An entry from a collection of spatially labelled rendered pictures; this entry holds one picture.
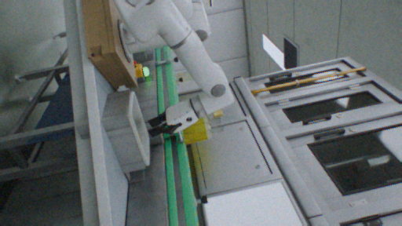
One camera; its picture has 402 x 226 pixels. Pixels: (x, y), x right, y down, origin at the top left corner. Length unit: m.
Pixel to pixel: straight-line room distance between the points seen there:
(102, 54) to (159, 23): 0.23
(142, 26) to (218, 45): 6.71
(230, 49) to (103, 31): 6.71
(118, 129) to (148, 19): 0.35
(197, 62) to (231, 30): 6.64
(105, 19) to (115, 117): 0.31
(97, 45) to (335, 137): 1.11
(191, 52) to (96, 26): 0.33
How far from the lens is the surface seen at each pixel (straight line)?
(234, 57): 7.74
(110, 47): 0.98
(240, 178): 1.29
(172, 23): 0.85
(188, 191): 1.05
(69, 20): 1.20
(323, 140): 1.53
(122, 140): 0.99
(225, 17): 7.38
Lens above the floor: 1.02
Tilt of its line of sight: 2 degrees up
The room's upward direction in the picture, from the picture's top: 78 degrees clockwise
